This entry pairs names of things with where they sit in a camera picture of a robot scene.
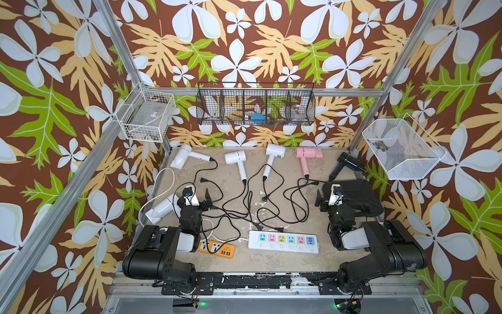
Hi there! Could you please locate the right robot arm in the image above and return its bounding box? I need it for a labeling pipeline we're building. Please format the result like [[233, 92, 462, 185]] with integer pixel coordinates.
[[315, 192, 427, 293]]

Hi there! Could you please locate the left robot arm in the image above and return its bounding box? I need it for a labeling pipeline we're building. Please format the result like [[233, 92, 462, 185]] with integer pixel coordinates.
[[122, 187, 213, 294]]

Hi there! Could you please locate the large white hair dryer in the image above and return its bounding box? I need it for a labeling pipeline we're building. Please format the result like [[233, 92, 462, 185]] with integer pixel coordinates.
[[146, 194, 181, 225]]

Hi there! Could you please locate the black plastic tool case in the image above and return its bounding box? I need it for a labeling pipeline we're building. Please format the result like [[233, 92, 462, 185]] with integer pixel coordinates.
[[317, 179, 384, 222]]

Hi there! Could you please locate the black hair dryer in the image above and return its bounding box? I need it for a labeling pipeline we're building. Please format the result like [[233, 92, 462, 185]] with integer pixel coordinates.
[[329, 153, 366, 181]]

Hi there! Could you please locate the orange power strip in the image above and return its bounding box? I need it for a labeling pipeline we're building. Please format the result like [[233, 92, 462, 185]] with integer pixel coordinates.
[[197, 240, 235, 259]]

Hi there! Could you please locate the white hair dryer far left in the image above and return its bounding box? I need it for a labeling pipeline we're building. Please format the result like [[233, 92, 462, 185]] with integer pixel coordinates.
[[170, 145, 214, 170]]

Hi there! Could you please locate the pink hair dryer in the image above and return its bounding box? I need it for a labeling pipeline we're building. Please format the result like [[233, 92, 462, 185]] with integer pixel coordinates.
[[295, 147, 323, 179]]

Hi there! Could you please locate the white multicolour power strip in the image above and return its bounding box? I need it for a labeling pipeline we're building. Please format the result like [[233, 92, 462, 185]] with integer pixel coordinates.
[[248, 230, 319, 255]]

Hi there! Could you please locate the white mesh basket right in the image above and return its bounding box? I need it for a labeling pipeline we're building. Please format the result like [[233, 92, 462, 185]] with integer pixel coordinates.
[[362, 114, 447, 181]]

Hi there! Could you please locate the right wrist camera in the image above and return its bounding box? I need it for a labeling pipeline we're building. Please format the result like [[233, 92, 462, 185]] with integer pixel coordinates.
[[328, 183, 343, 206]]

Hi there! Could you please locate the far left dryer cable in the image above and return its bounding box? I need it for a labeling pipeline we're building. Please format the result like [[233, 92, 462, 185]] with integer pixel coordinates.
[[172, 158, 224, 205]]

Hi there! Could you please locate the pink dryer black cable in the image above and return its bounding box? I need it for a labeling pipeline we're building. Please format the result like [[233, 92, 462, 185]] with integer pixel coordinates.
[[256, 177, 311, 232]]

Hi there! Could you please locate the black mounting rail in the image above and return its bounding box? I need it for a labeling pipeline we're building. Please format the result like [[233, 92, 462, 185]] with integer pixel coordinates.
[[161, 272, 372, 296]]

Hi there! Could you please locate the white wire basket left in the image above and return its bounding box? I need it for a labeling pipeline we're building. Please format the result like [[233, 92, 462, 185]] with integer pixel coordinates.
[[116, 90, 176, 143]]

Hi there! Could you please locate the black wire basket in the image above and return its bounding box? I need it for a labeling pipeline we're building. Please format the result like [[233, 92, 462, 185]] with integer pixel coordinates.
[[195, 82, 316, 126]]

